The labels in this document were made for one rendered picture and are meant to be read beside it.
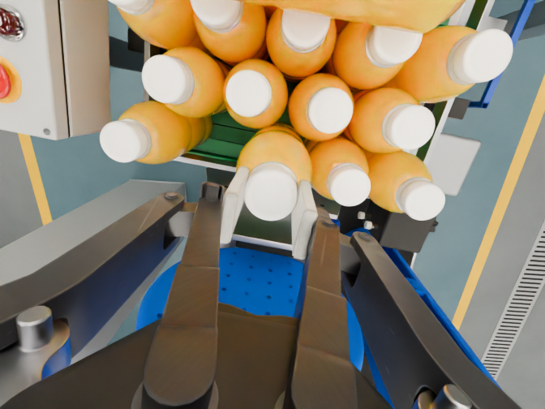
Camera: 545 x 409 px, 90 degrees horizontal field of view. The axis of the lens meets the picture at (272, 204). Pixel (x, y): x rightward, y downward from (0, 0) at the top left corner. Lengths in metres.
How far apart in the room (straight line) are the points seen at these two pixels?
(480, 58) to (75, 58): 0.39
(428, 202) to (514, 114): 1.46
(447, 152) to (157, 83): 0.50
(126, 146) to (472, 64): 0.31
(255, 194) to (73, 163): 1.63
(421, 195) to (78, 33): 0.39
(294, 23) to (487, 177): 1.58
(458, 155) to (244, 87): 0.46
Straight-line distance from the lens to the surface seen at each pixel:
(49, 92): 0.36
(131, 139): 0.30
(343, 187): 0.28
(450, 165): 0.62
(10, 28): 0.37
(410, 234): 0.47
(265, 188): 0.19
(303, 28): 0.26
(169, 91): 0.28
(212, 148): 0.50
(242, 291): 0.39
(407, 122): 0.28
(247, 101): 0.26
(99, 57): 0.42
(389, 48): 0.27
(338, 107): 0.26
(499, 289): 2.17
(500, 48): 0.31
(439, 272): 1.91
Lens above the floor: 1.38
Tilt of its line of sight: 69 degrees down
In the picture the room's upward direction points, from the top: 174 degrees counter-clockwise
